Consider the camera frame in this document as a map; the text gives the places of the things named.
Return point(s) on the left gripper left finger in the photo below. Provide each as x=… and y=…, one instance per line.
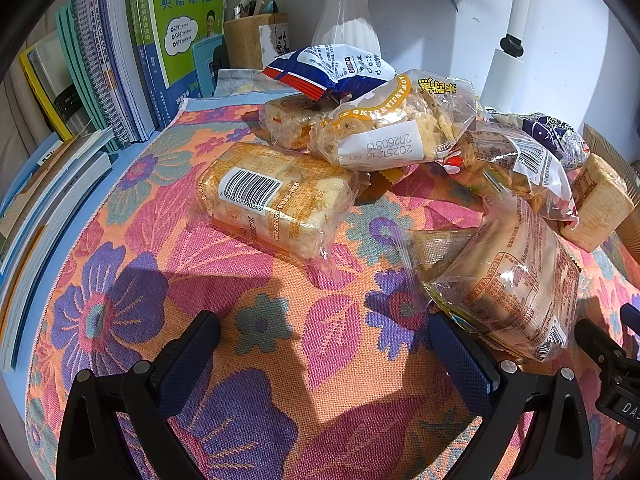
x=93, y=446

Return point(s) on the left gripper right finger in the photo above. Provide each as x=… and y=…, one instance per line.
x=557, y=444

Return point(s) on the cake brown print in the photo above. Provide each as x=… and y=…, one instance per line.
x=510, y=281

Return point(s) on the small toast cube pack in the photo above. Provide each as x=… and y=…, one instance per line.
x=601, y=204

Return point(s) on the bread barcode pack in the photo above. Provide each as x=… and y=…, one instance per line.
x=282, y=201

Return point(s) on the red striped biscuit bag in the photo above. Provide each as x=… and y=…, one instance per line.
x=492, y=158

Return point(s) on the purple white chips bag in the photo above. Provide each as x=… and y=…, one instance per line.
x=558, y=137

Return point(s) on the orange pastry pack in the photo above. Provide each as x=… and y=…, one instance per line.
x=290, y=121

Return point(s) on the blue white snack bag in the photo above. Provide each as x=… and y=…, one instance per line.
x=335, y=70

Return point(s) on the floral woven table mat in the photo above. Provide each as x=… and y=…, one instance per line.
x=323, y=370

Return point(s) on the stacked flat books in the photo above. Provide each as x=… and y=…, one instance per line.
x=36, y=219

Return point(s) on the amber ribbed glass bowl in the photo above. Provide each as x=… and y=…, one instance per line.
x=629, y=230

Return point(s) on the white desk lamp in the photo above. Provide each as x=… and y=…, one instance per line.
x=507, y=63

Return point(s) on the upright book row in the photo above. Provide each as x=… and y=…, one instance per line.
x=97, y=70

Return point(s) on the small blue booklet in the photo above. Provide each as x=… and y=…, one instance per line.
x=209, y=57

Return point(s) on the wooden pen holder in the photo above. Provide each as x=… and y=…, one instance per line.
x=255, y=41

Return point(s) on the green cover grammar book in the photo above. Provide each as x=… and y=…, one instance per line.
x=177, y=26

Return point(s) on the white ribbed vase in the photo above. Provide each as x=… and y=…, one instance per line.
x=347, y=22

